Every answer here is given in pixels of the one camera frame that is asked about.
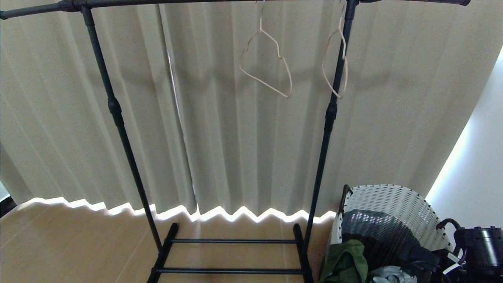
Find pink clothes hanger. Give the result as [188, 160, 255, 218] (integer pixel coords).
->
[239, 0, 293, 99]
[322, 0, 349, 99]

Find green shirt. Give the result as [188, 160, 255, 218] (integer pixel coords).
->
[319, 239, 369, 283]

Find white laundry basket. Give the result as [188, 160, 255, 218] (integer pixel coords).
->
[326, 184, 454, 283]

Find beige curtain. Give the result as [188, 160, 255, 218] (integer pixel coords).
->
[0, 0, 503, 224]

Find pale grey shorts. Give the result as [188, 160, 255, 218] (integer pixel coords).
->
[367, 265, 418, 283]

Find black cable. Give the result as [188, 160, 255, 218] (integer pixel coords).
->
[435, 218, 464, 252]

